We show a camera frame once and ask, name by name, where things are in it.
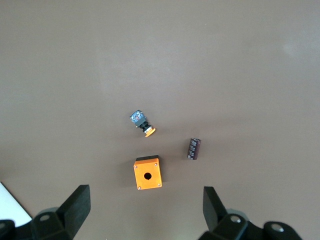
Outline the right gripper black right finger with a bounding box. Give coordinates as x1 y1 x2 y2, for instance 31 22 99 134
198 186 305 240

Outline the white drawer cabinet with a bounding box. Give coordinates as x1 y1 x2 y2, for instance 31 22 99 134
0 181 34 227

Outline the orange button enclosure box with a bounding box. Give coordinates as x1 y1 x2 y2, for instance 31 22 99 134
132 154 164 192

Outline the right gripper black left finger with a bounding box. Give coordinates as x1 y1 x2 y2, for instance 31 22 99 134
0 184 91 240

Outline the orange push button switch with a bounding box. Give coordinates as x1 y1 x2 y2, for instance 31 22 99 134
129 109 157 139

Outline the small black electronic module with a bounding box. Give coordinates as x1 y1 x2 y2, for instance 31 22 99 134
186 137 202 161

